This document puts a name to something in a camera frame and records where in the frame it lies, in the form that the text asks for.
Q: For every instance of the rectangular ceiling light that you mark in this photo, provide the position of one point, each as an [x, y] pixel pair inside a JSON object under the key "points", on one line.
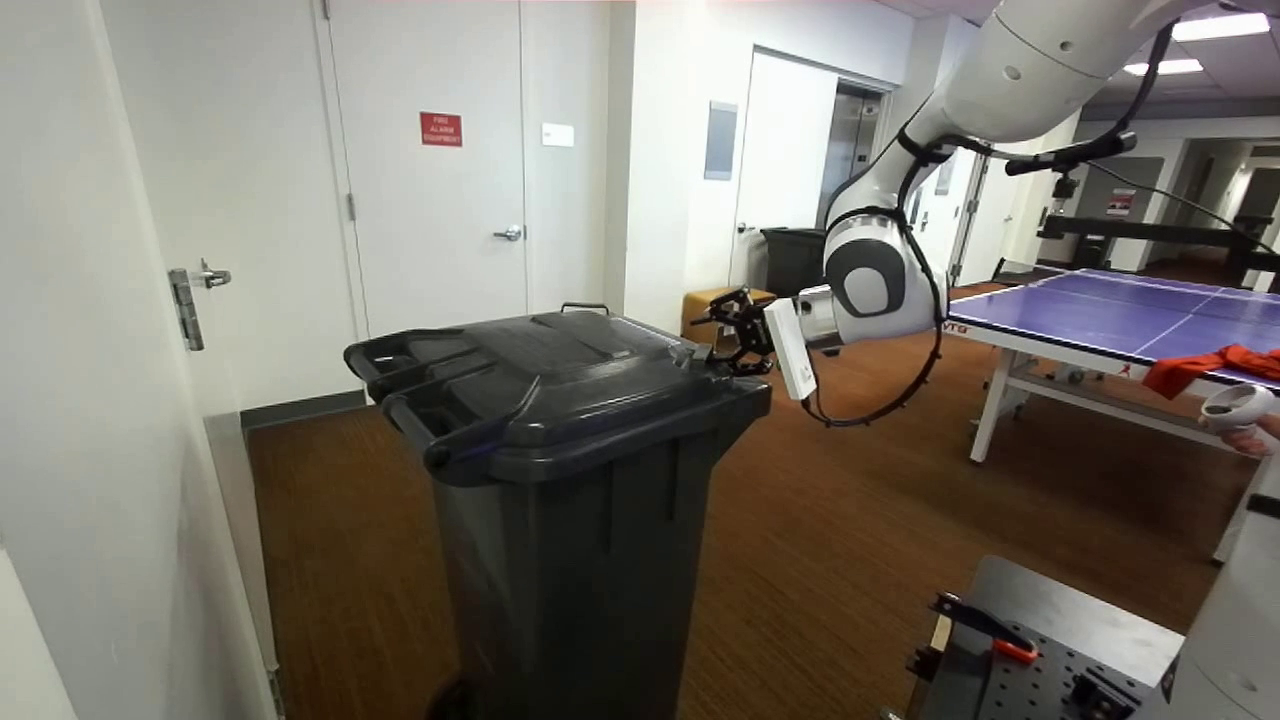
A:
{"points": [[1221, 26], [1160, 64]]}

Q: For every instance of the black background table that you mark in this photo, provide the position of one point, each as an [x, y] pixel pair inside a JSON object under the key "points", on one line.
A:
{"points": [[1145, 230]]}

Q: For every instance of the black camera on stand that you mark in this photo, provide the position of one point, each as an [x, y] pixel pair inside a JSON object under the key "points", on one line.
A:
{"points": [[1065, 153]]}

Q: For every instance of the small red wall poster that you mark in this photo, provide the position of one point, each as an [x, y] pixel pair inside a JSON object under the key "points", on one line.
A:
{"points": [[1120, 202]]}

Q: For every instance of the dark grey wheelie bin body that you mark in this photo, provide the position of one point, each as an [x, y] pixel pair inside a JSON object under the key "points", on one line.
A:
{"points": [[585, 587]]}

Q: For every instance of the black perforated work table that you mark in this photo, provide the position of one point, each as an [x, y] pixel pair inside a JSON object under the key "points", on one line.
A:
{"points": [[1065, 625]]}

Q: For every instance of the small white wall label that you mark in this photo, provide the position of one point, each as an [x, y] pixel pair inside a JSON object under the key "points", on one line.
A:
{"points": [[557, 132]]}

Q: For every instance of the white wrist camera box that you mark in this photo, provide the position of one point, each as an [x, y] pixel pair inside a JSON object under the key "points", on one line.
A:
{"points": [[791, 349]]}

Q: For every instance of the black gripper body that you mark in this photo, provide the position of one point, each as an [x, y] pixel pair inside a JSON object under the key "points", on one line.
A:
{"points": [[748, 334]]}

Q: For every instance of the small black waste bin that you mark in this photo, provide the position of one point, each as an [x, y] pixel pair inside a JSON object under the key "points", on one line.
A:
{"points": [[791, 262]]}

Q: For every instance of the dark grey bin lid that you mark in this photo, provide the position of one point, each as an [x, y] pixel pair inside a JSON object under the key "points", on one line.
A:
{"points": [[560, 381]]}

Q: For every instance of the white hallway door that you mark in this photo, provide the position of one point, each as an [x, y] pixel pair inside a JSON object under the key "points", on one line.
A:
{"points": [[784, 132]]}

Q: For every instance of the blue ping pong table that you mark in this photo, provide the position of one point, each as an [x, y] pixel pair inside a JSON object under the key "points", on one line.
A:
{"points": [[1132, 314]]}

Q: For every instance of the red door sign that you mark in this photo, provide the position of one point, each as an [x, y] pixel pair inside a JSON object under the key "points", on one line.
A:
{"points": [[442, 128]]}

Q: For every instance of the red cloth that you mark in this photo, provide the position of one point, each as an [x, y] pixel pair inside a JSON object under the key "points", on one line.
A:
{"points": [[1212, 364]]}

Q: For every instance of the plain white door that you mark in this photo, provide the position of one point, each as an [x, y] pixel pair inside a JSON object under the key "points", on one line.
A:
{"points": [[80, 401]]}

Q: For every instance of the white handheld controller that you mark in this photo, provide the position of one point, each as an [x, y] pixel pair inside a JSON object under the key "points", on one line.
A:
{"points": [[1234, 406]]}

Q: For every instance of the grey wall panel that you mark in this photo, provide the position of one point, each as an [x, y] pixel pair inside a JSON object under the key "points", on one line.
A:
{"points": [[720, 142]]}

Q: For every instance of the white door with red sign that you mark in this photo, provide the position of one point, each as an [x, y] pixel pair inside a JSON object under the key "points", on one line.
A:
{"points": [[427, 243]]}

